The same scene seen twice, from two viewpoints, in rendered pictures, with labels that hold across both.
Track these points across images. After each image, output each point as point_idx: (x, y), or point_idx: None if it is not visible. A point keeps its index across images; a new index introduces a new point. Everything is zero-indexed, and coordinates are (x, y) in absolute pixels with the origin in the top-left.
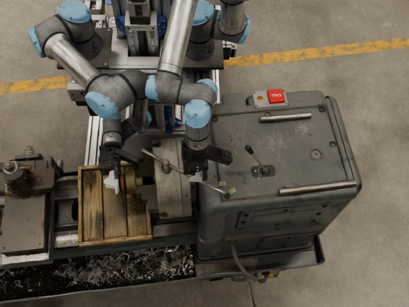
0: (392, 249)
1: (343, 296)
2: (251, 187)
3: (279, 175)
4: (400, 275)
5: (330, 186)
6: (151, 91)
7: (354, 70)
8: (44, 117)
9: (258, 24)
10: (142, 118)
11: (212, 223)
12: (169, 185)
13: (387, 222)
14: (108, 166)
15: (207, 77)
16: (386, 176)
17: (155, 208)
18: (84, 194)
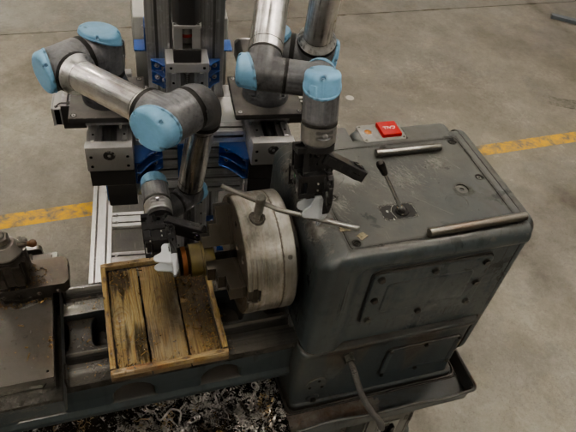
0: (539, 393)
1: None
2: (387, 231)
3: (421, 214)
4: (561, 426)
5: (495, 219)
6: (246, 69)
7: None
8: None
9: None
10: (199, 181)
11: (333, 298)
12: (264, 242)
13: (522, 357)
14: (159, 237)
15: (283, 129)
16: (503, 301)
17: (241, 286)
18: (112, 303)
